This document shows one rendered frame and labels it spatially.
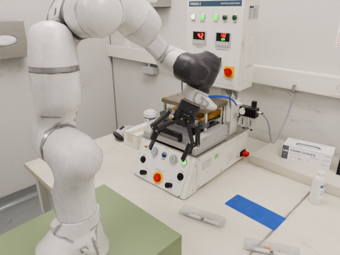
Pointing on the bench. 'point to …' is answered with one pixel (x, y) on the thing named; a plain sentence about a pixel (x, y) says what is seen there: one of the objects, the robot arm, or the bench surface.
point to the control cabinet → (225, 44)
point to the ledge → (295, 167)
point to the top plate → (174, 100)
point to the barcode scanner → (121, 132)
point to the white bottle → (317, 187)
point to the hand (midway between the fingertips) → (167, 152)
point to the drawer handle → (172, 133)
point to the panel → (163, 168)
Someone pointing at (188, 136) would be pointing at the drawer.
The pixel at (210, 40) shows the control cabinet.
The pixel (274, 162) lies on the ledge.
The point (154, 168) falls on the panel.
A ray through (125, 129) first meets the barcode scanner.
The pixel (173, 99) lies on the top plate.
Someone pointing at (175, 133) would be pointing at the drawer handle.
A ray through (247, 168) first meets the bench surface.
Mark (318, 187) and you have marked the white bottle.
